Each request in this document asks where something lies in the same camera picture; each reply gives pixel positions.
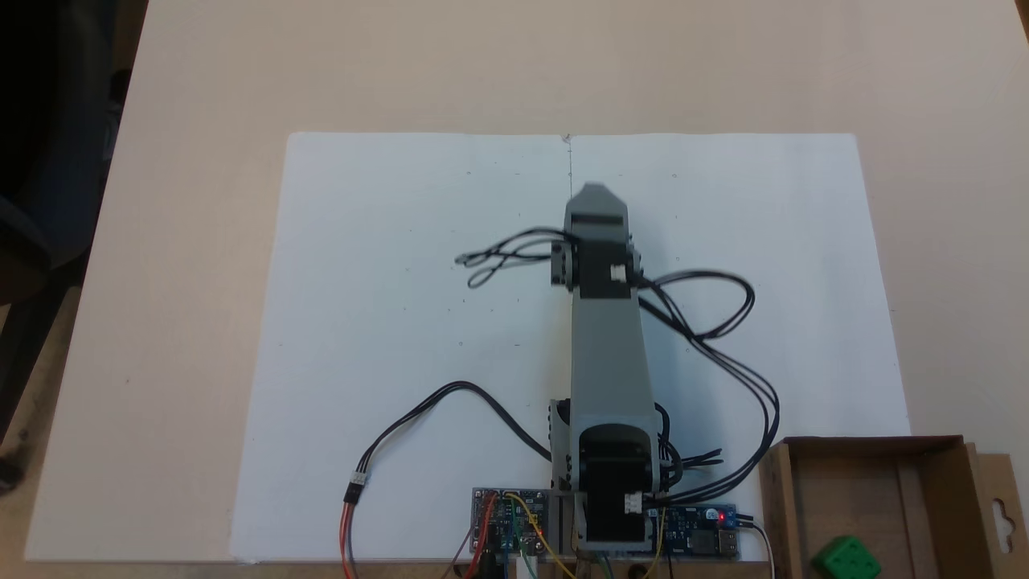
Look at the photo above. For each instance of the grey ridged fixed gripper finger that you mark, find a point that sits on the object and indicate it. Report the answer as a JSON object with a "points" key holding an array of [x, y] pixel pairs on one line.
{"points": [[595, 199]]}

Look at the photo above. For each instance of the green dice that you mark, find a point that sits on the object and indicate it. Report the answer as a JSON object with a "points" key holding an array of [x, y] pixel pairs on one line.
{"points": [[846, 559]]}

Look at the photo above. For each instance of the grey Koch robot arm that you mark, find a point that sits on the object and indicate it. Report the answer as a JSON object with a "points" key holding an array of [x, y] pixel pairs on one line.
{"points": [[607, 354]]}

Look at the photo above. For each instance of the white paper sheet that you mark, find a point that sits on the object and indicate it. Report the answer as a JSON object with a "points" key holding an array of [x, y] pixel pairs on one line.
{"points": [[386, 338], [804, 241]]}

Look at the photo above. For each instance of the blue circuit board red LED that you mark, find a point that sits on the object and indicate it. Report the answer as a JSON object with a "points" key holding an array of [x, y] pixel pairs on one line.
{"points": [[699, 531]]}

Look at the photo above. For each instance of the brown cardboard box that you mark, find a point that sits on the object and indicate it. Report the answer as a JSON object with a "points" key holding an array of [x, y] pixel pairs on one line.
{"points": [[852, 482]]}

